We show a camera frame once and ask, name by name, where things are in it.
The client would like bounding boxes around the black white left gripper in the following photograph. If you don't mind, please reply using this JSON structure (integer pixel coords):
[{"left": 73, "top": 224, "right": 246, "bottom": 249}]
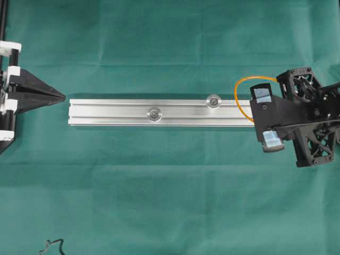
[{"left": 1, "top": 40, "right": 66, "bottom": 152}]

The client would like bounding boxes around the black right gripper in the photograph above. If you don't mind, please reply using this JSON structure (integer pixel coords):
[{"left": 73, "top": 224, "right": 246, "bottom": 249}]
[{"left": 250, "top": 67, "right": 339, "bottom": 167}]

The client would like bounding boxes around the orange rubber band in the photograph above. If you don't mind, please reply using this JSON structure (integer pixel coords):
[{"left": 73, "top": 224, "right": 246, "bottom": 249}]
[{"left": 233, "top": 76, "right": 278, "bottom": 124}]

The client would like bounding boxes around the silver grooved shaft near end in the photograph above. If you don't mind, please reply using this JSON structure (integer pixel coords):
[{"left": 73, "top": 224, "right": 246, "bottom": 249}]
[{"left": 206, "top": 94, "right": 221, "bottom": 109}]

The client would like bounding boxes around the silver grooved shaft end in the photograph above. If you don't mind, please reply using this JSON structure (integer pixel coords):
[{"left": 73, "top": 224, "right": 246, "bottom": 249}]
[
  {"left": 206, "top": 94, "right": 221, "bottom": 109},
  {"left": 147, "top": 107, "right": 162, "bottom": 122}
]

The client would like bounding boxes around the silver grooved shaft far end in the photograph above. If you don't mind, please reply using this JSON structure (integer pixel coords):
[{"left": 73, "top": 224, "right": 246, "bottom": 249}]
[{"left": 147, "top": 107, "right": 162, "bottom": 122}]

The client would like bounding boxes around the green table cloth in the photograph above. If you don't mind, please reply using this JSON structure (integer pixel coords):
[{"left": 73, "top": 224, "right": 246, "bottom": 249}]
[{"left": 1, "top": 1, "right": 339, "bottom": 254}]

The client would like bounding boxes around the silver aluminium extrusion rail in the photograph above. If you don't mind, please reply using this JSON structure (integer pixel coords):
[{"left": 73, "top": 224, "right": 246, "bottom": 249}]
[{"left": 68, "top": 99, "right": 254, "bottom": 127}]

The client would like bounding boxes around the black frame bar left edge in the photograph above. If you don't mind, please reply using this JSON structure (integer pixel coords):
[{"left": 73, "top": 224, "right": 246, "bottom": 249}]
[{"left": 0, "top": 0, "right": 9, "bottom": 41}]

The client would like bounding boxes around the black cable bottom left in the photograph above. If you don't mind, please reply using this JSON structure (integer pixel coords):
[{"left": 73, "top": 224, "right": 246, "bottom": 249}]
[{"left": 38, "top": 239, "right": 67, "bottom": 255}]

